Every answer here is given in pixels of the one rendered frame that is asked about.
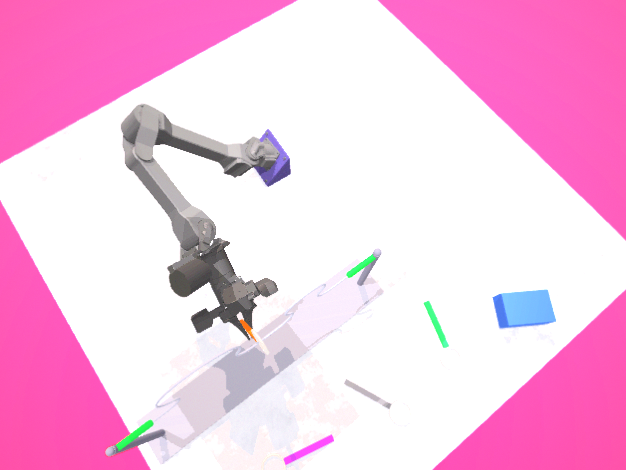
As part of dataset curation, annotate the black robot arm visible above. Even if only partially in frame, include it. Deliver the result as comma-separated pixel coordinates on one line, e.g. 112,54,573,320
121,103,280,316

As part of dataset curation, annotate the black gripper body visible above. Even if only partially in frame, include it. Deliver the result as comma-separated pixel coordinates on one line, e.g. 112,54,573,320
190,269,279,334

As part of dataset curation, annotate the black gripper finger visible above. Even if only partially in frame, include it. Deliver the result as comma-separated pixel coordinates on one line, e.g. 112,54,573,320
241,303,257,329
219,316,250,340

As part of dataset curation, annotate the pink handle with cream ring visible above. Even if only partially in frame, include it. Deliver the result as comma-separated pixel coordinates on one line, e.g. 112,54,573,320
261,434,334,470

